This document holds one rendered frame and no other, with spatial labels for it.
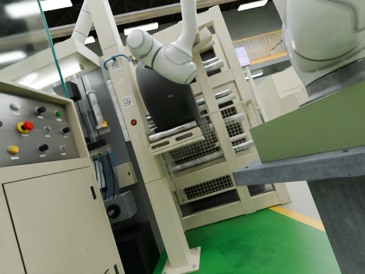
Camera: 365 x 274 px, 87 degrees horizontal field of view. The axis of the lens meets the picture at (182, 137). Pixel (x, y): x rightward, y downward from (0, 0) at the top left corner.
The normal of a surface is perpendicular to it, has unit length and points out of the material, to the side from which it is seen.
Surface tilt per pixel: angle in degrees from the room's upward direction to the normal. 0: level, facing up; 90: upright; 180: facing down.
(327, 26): 143
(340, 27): 155
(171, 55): 97
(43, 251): 90
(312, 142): 90
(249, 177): 90
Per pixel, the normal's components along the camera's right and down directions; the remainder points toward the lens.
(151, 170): -0.14, -0.03
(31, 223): 0.94, -0.33
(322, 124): -0.74, 0.20
